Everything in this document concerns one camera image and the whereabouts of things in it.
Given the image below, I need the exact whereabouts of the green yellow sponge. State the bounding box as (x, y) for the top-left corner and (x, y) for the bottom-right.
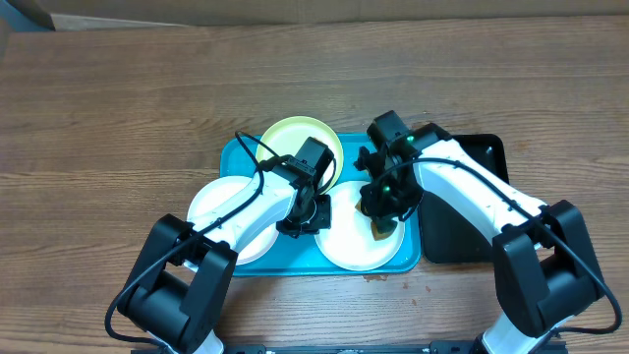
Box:
(355, 199), (398, 241)

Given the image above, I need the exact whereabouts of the mint rimmed white plate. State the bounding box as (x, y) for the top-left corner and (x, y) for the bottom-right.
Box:
(314, 181), (405, 271)

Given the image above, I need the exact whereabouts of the green rimmed plate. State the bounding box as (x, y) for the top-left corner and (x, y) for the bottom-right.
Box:
(261, 116), (344, 192)

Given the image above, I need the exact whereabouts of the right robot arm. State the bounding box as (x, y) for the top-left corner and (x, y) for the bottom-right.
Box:
(355, 111), (608, 353)

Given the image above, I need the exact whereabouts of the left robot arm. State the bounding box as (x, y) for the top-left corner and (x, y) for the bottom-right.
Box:
(104, 138), (335, 353)

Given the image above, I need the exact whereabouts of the blue plastic tray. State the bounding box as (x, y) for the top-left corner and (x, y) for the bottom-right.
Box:
(219, 133), (422, 277)

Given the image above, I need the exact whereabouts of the black plastic tray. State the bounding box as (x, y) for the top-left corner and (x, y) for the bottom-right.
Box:
(418, 134), (509, 264)

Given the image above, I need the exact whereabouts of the pink rimmed white plate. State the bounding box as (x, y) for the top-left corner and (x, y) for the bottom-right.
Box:
(187, 176), (279, 266)

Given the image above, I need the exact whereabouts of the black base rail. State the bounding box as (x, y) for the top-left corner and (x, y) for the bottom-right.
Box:
(131, 338), (569, 354)

